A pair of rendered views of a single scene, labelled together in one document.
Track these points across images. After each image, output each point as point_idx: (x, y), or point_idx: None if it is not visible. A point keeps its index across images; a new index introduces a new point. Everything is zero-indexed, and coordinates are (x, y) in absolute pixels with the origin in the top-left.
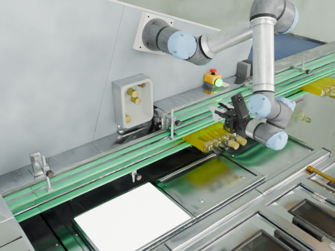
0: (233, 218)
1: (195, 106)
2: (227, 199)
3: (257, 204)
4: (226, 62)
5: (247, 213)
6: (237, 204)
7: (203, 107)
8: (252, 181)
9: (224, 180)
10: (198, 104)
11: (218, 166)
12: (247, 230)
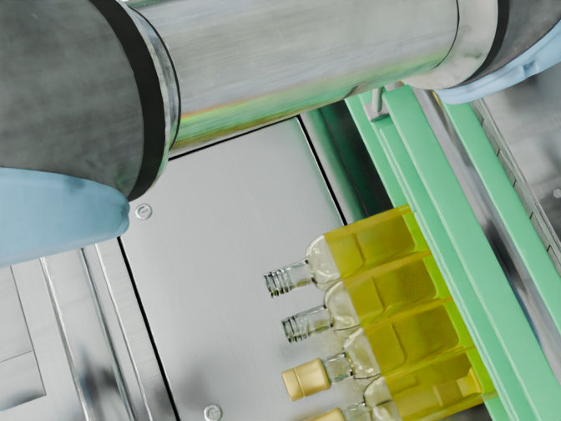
0: (42, 295)
1: (504, 206)
2: (110, 296)
3: (68, 408)
4: None
5: (44, 348)
6: (78, 322)
7: (494, 245)
8: None
9: (220, 335)
10: (529, 232)
11: (313, 349)
12: None
